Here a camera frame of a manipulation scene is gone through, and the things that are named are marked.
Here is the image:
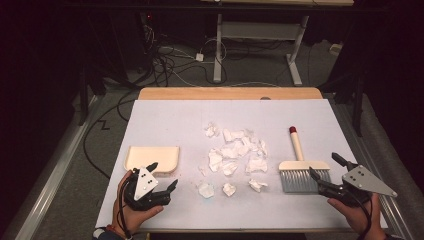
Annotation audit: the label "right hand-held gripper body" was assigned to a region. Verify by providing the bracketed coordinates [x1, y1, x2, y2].
[318, 162, 399, 208]

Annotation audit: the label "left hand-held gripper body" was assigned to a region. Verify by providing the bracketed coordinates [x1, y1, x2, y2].
[124, 166, 173, 212]

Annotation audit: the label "cream plastic dustpan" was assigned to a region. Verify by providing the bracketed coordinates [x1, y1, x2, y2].
[123, 145, 181, 176]

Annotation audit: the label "cream hand brush grey bristles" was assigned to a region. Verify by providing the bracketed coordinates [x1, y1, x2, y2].
[278, 125, 333, 194]

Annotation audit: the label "pile of white tissues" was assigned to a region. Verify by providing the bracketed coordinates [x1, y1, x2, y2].
[197, 121, 270, 200]

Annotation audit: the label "person's right hand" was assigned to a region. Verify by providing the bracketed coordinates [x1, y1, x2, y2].
[326, 193, 388, 239]

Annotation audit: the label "person's left hand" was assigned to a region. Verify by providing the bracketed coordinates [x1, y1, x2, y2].
[111, 169, 165, 236]

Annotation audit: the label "white table cover sheet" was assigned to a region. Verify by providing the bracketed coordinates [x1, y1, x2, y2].
[94, 98, 389, 232]

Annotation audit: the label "black metal stand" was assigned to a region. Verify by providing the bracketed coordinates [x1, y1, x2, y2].
[351, 71, 365, 138]
[77, 63, 90, 127]

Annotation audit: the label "wooden table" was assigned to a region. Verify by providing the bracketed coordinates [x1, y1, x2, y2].
[137, 86, 324, 101]

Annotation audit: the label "small beige box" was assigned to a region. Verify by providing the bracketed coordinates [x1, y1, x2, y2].
[329, 43, 344, 57]

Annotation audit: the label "left hand-held gripper black cable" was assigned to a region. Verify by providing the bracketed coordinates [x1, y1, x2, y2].
[118, 171, 135, 240]

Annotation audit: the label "hand-held gripper black cable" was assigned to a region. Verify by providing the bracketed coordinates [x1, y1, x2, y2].
[351, 191, 374, 236]
[118, 171, 135, 240]

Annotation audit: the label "aluminium floor rail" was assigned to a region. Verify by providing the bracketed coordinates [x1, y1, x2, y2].
[4, 94, 103, 240]
[328, 98, 416, 240]

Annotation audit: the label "right hand-held gripper black cable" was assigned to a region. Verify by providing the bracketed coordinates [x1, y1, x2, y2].
[351, 191, 374, 236]

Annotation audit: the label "long black floor cable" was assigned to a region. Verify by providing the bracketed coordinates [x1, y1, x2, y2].
[82, 89, 141, 180]

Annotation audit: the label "white floor cable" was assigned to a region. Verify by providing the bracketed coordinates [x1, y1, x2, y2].
[158, 38, 279, 89]

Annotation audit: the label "tangle of black cables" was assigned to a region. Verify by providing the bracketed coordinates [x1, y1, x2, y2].
[134, 19, 216, 89]

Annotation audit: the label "white metal desk frame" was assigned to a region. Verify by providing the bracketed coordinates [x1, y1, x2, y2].
[201, 0, 355, 87]

